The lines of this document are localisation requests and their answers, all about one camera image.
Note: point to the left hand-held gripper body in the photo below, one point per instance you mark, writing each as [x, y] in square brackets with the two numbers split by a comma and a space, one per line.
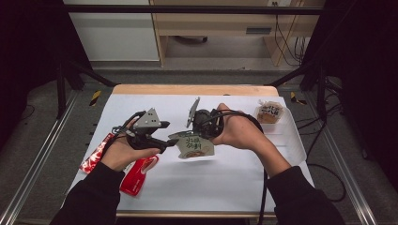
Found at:
[147, 123]

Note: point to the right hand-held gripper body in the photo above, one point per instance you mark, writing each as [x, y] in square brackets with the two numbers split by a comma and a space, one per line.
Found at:
[206, 123]

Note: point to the beige packet with green print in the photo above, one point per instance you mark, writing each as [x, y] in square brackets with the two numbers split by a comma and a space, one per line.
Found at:
[195, 146]

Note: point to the red and white seasoning packet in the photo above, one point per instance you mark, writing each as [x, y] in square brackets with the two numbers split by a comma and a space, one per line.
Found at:
[136, 178]

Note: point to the person's right hand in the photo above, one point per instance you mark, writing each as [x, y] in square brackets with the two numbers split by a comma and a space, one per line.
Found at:
[241, 131]

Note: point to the person's left hand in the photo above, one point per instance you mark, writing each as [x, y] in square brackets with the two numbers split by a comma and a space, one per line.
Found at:
[120, 156]

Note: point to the white paper sheet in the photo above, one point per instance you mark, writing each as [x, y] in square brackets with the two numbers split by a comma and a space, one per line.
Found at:
[203, 187]

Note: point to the yellow and black tape piece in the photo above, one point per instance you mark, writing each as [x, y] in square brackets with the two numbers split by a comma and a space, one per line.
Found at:
[95, 97]
[293, 96]

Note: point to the shiny red patterned packet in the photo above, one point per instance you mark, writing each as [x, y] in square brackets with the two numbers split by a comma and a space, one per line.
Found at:
[94, 157]

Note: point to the clear packet with brown food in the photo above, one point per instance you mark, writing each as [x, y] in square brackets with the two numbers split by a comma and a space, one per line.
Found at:
[269, 113]

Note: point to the white cabinet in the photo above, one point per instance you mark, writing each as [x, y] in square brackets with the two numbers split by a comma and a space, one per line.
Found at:
[112, 34]

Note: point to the light wooden desk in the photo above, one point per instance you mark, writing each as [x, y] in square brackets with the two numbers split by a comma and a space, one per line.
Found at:
[212, 23]

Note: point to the black curtain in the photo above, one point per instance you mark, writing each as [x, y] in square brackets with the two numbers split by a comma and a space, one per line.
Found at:
[28, 47]
[369, 62]

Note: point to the black diagonal frame strut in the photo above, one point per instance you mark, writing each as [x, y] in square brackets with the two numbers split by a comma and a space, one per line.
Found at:
[294, 75]
[94, 75]

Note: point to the aluminium floor rail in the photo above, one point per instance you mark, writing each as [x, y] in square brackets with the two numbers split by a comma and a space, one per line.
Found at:
[353, 187]
[40, 156]

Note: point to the black horizontal frame bar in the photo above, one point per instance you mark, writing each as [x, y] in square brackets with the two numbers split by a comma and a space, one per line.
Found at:
[187, 9]

